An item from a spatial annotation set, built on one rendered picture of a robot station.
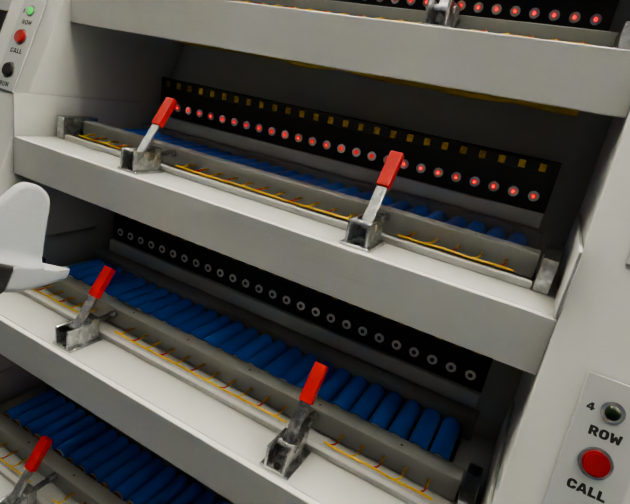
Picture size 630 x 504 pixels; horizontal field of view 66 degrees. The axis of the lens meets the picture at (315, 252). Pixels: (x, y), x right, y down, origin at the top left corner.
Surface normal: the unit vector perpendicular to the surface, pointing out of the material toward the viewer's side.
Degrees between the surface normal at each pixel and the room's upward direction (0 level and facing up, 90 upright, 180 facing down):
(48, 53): 90
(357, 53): 111
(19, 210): 91
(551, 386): 90
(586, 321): 90
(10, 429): 21
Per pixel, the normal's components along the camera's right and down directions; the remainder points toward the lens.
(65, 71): 0.87, 0.30
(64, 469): 0.18, -0.93
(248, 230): -0.47, 0.20
